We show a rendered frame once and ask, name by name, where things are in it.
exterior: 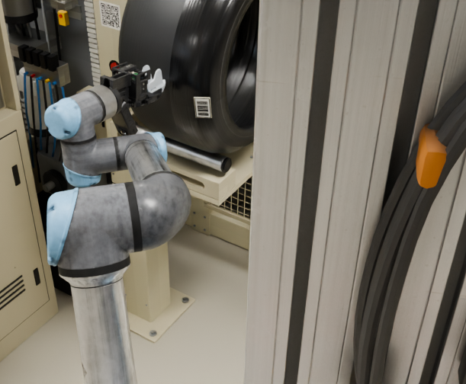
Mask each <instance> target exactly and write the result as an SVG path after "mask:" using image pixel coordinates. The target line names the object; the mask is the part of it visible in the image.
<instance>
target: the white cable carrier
mask: <svg viewBox="0 0 466 384"><path fill-rule="evenodd" d="M84 4H85V5H86V6H85V11H86V13H85V15H86V16H88V17H86V21H88V22H87V23H86V24H87V31H88V32H90V33H88V36H89V38H88V41H89V42H90V43H88V44H89V46H90V47H89V51H90V52H91V53H90V56H92V57H91V61H92V62H91V64H92V71H93V72H92V75H93V80H94V81H93V85H94V87H95V86H97V85H100V76H101V70H100V64H99V63H100V62H99V55H98V44H97V43H98V41H97V34H96V29H95V28H96V26H95V14H93V13H95V11H94V4H93V0H85V1H84Z"/></svg>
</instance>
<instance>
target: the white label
mask: <svg viewBox="0 0 466 384"><path fill-rule="evenodd" d="M194 108H195V115H196V117H200V118H212V116H211V99H210V98H200V97H194Z"/></svg>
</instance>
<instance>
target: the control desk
mask: <svg viewBox="0 0 466 384"><path fill-rule="evenodd" d="M58 311H59V310H58V305H57V301H56V294H55V289H54V285H53V278H52V273H51V269H50V265H49V264H48V261H47V245H46V240H45V236H44V231H43V224H42V219H41V215H40V207H39V203H38V199H37V192H36V187H35V183H34V175H33V171H32V166H31V159H30V154H29V150H28V146H27V138H26V133H25V129H24V121H23V117H22V113H21V103H20V99H19V95H18V87H17V82H16V78H15V74H14V66H13V62H12V58H11V50H10V46H9V42H8V34H7V29H6V25H5V17H4V13H3V9H2V1H1V0H0V362H1V361H2V360H3V359H5V358H6V357H7V356H8V355H9V354H10V353H11V352H12V351H13V350H15V349H16V348H17V347H18V346H19V345H21V344H22V343H23V342H24V341H26V340H27V339H28V338H29V337H30V336H31V335H32V334H33V333H34V332H35V331H37V330H38V329H39V328H40V327H42V326H43V325H44V324H45V323H46V322H48V321H49V320H50V319H51V318H52V317H53V316H54V315H55V314H56V313H57V312H58Z"/></svg>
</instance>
